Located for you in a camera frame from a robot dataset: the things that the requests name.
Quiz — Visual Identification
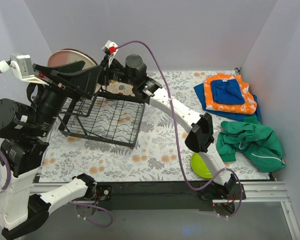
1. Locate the lime green plate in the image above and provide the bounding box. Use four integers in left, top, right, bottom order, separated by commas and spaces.
190, 152, 212, 179

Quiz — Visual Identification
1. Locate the green jacket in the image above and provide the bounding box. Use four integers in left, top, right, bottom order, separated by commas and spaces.
216, 116, 286, 173

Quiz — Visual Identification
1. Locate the orange floral cloth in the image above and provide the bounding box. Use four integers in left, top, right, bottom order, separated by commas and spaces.
203, 73, 258, 115

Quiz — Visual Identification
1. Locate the dark blue cloth underneath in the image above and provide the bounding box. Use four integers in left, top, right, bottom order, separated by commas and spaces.
193, 83, 263, 122

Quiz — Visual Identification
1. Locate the square floral plate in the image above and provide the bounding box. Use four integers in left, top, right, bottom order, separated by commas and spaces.
106, 80, 135, 97

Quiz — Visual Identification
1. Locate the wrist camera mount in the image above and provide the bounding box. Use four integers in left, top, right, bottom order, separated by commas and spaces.
101, 40, 118, 67
0, 53, 48, 85

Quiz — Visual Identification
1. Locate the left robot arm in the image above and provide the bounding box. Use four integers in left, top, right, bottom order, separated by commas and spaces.
0, 59, 103, 240

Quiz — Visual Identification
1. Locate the black wire dish rack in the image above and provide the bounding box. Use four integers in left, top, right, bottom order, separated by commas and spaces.
58, 89, 145, 149

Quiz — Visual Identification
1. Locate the blue folded cloth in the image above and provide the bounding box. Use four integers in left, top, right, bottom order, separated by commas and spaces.
210, 79, 245, 105

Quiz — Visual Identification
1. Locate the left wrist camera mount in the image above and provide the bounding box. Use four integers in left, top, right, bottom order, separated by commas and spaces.
0, 53, 48, 85

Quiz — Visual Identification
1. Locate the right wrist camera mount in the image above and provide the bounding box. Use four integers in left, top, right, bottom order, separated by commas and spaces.
101, 40, 118, 67

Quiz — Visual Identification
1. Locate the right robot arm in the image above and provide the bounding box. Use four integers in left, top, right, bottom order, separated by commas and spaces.
100, 54, 236, 199

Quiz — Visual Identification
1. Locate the pink cream plate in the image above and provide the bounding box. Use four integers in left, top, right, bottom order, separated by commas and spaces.
47, 48, 98, 69

